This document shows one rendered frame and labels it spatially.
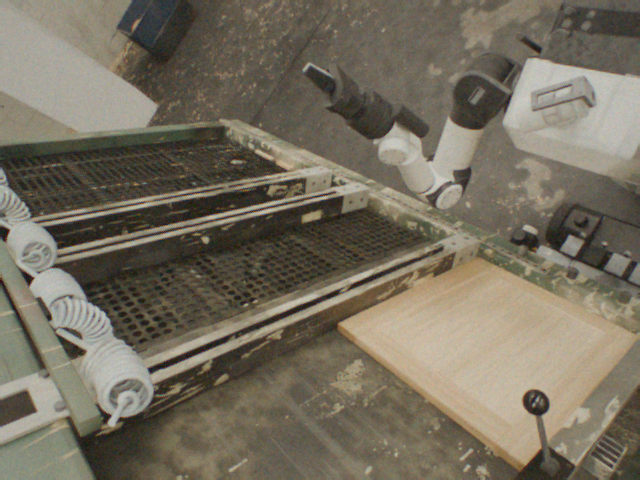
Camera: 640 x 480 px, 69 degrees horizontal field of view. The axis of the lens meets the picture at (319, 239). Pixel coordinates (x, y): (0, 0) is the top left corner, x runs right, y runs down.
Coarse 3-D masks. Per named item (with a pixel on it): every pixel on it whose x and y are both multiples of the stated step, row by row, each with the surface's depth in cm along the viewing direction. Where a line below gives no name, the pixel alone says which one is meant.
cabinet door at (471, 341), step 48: (432, 288) 118; (480, 288) 121; (528, 288) 123; (384, 336) 99; (432, 336) 101; (480, 336) 103; (528, 336) 105; (576, 336) 107; (624, 336) 108; (432, 384) 88; (480, 384) 89; (528, 384) 91; (576, 384) 92; (480, 432) 79; (528, 432) 80
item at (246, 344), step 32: (416, 256) 121; (448, 256) 124; (352, 288) 107; (384, 288) 109; (64, 320) 64; (96, 320) 64; (256, 320) 90; (288, 320) 91; (320, 320) 97; (192, 352) 81; (224, 352) 81; (256, 352) 87; (32, 384) 66; (160, 384) 74; (192, 384) 79; (32, 416) 61; (64, 416) 62; (128, 416) 73
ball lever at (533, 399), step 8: (528, 392) 69; (536, 392) 69; (528, 400) 68; (536, 400) 68; (544, 400) 68; (528, 408) 68; (536, 408) 68; (544, 408) 68; (536, 416) 69; (536, 424) 70; (544, 432) 69; (544, 440) 69; (544, 448) 69; (544, 456) 70; (544, 464) 69; (552, 464) 69; (552, 472) 69
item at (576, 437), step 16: (624, 368) 95; (608, 384) 90; (624, 384) 90; (592, 400) 85; (608, 400) 86; (624, 400) 86; (576, 416) 81; (592, 416) 82; (608, 416) 82; (560, 432) 78; (576, 432) 78; (592, 432) 79; (560, 448) 75; (576, 448) 75; (576, 464) 72
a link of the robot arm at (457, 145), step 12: (444, 132) 114; (456, 132) 110; (468, 132) 109; (480, 132) 110; (444, 144) 115; (456, 144) 112; (468, 144) 112; (432, 156) 122; (444, 156) 116; (456, 156) 114; (468, 156) 115; (444, 168) 118; (456, 168) 117; (468, 168) 118; (456, 180) 117; (468, 180) 119; (444, 192) 117; (456, 192) 119; (444, 204) 121
